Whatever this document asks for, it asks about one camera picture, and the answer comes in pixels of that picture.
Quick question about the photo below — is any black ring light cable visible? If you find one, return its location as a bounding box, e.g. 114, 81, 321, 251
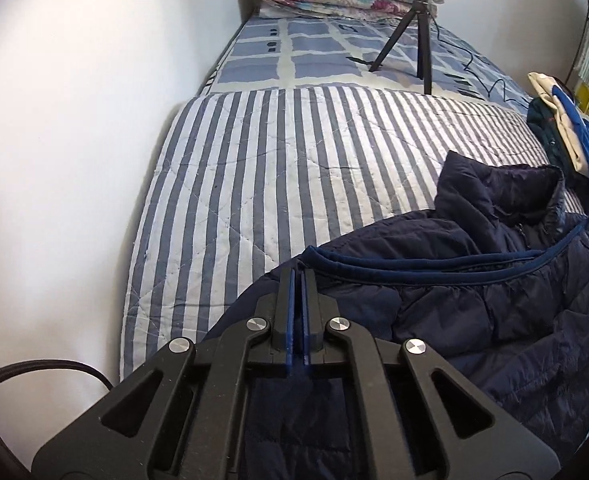
431, 25, 530, 108

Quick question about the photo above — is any cream garment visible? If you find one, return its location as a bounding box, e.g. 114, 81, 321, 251
527, 72, 589, 176

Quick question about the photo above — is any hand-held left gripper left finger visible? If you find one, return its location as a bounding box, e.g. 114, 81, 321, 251
30, 267, 302, 480

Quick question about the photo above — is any blue white striped blanket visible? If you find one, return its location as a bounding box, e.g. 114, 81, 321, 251
119, 85, 589, 381

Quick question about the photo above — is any dark navy puffer jacket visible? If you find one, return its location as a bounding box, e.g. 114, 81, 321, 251
199, 150, 589, 480

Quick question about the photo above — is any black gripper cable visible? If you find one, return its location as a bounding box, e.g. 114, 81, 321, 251
0, 357, 115, 480

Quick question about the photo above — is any dark teal garment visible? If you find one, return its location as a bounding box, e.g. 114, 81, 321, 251
527, 97, 580, 176

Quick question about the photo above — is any black tripod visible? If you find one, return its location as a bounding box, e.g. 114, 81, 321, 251
368, 0, 435, 96

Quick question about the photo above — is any blue patterned bed sheet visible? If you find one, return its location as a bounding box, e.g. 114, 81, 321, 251
194, 12, 532, 108

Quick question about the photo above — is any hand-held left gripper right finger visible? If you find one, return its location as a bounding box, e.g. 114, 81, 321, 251
301, 270, 561, 480

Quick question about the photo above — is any black clothes rack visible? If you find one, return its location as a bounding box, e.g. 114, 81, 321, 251
564, 0, 589, 86

